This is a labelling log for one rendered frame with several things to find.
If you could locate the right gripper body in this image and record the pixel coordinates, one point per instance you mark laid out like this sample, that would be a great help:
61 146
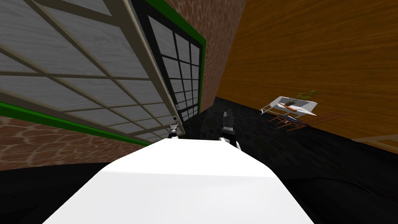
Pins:
229 122

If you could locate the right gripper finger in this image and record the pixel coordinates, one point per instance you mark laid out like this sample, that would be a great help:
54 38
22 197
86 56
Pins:
225 115
230 113

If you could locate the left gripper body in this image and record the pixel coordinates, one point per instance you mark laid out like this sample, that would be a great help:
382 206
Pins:
173 126

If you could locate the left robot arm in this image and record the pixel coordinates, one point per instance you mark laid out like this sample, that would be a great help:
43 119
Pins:
173 135

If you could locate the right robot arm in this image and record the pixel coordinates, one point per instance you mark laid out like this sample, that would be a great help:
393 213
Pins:
229 137

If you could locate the black-framed grey panel door leaf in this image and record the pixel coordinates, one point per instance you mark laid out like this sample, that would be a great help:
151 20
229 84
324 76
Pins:
183 68

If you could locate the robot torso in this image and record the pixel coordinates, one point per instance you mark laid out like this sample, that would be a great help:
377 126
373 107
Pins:
186 186

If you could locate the brown wooden chair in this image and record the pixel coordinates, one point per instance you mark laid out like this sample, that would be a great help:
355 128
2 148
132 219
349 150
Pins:
292 122

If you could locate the white desk with plant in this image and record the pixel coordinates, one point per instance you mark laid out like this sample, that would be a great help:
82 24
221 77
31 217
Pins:
295 105

